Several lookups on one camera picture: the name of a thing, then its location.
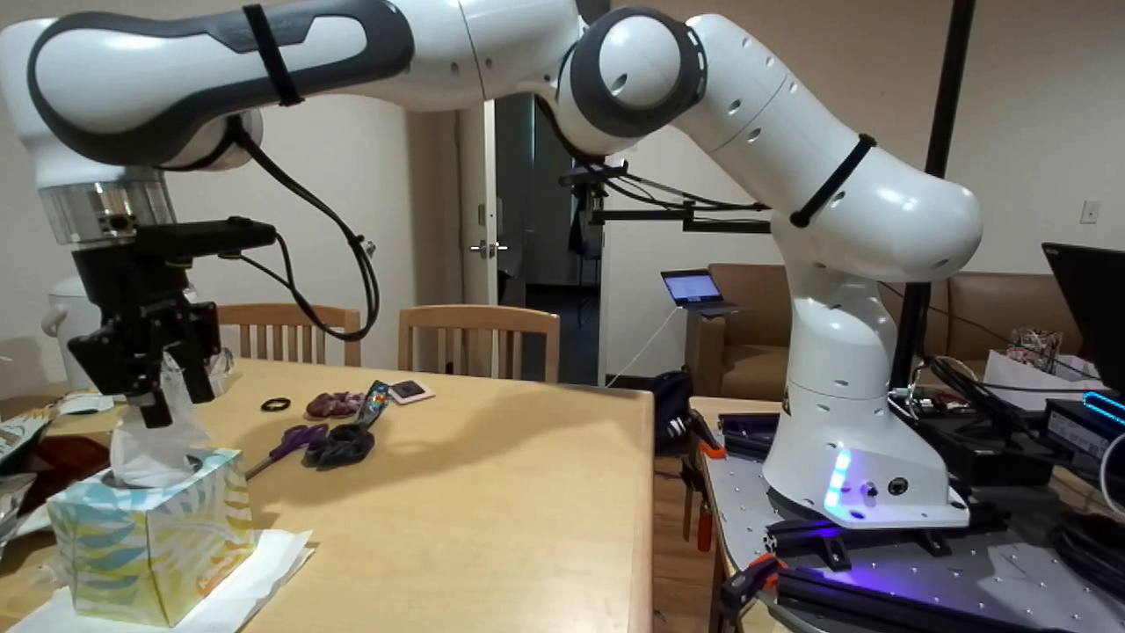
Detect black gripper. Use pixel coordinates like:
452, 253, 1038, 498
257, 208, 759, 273
69, 243, 218, 427

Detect white tissue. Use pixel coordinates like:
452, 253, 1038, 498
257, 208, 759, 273
108, 355, 212, 487

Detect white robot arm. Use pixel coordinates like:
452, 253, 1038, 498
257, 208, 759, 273
2, 0, 980, 529

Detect patterned tissue box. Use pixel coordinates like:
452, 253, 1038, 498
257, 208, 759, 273
44, 448, 257, 627

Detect white napkin under box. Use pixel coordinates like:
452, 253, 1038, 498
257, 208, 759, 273
2, 527, 312, 633

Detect black electronics box blue light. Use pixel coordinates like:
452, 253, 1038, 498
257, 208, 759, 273
1043, 394, 1125, 482

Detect left wooden chair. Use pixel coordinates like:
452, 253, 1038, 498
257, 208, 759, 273
218, 302, 359, 364

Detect wooden chair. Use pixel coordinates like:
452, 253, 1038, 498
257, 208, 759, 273
218, 302, 359, 364
398, 302, 560, 382

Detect white electric water boiler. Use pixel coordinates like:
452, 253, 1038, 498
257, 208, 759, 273
43, 277, 102, 389

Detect maroon scrunchie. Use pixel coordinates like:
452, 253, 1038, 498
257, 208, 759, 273
306, 389, 367, 417

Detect snack wrappers pile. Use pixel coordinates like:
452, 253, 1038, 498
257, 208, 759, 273
0, 394, 108, 543

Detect black fabric bundle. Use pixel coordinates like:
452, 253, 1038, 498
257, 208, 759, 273
306, 421, 375, 468

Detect pink phone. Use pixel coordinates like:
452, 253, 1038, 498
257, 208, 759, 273
390, 379, 431, 404

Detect right wooden chair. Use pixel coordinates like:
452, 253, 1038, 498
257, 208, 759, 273
398, 302, 560, 382

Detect small laptop screen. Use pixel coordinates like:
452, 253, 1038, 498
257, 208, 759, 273
660, 271, 725, 310

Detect brown sofa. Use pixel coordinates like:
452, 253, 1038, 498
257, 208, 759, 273
686, 262, 1083, 401

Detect black monitor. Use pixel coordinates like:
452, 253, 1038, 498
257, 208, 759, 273
1043, 243, 1125, 394

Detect purple handled scissors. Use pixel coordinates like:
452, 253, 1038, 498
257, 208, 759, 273
246, 424, 328, 478

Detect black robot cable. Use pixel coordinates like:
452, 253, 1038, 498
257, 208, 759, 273
220, 115, 387, 345

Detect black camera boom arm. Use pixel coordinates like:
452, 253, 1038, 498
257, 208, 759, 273
560, 160, 769, 233

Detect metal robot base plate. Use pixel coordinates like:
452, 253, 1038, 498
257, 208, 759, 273
704, 455, 1125, 633

